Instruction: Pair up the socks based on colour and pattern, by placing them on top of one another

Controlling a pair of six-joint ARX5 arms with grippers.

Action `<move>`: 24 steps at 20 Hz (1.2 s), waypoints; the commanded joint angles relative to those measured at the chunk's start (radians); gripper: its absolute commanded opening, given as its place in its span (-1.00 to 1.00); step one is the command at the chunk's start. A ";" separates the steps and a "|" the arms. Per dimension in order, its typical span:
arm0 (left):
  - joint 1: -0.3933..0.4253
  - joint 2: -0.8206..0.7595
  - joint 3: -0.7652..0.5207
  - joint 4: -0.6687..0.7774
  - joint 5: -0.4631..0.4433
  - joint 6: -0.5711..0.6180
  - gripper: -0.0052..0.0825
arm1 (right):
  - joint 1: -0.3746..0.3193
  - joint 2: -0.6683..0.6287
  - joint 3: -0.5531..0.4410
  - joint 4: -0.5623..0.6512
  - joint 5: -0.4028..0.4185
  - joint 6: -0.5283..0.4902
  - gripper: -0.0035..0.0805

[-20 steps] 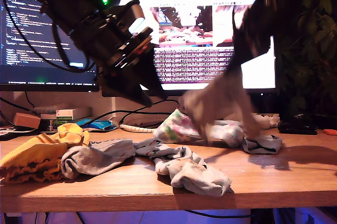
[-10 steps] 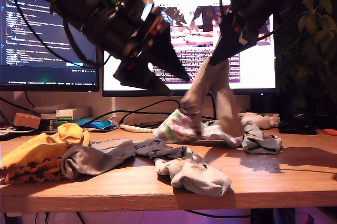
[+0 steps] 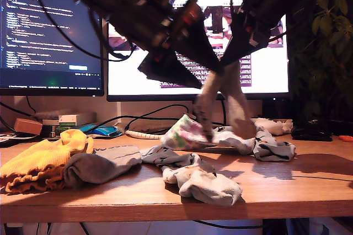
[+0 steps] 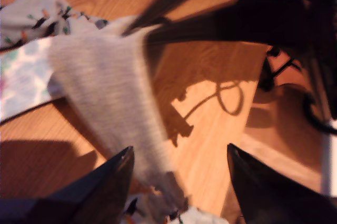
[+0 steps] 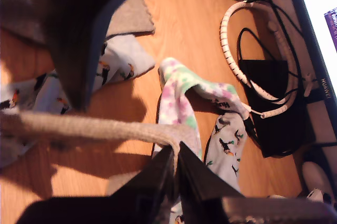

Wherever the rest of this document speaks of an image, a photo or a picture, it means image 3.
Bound grey frilly cuff sock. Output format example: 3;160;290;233
192;61;257;142
62;145;143;189

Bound pastel tie-dye sock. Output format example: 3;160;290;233
160;114;256;155

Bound yellow ribbed frilly sock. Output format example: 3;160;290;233
0;138;73;194
59;129;95;154

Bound pale toucan print sock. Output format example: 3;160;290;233
252;129;297;163
140;145;245;207

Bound white screen monitor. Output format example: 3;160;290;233
106;0;290;103

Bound black monitor stand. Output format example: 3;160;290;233
191;100;201;117

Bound green leafy houseplant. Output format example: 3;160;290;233
286;0;353;136

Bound black flat object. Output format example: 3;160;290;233
291;125;334;142

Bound white and green box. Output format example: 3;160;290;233
58;114;81;127

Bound dark green box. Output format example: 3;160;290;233
42;125;73;138

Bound dark code monitor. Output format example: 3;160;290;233
0;0;105;98

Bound looped black desk cable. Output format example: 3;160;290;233
124;104;191;131

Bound long black desk cable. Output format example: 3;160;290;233
79;115;223;136

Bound black monitor cable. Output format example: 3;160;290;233
0;102;34;118
25;96;37;115
220;100;227;124

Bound white braided cable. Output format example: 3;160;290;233
125;129;166;140

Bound black cable under table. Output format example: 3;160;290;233
192;220;264;230

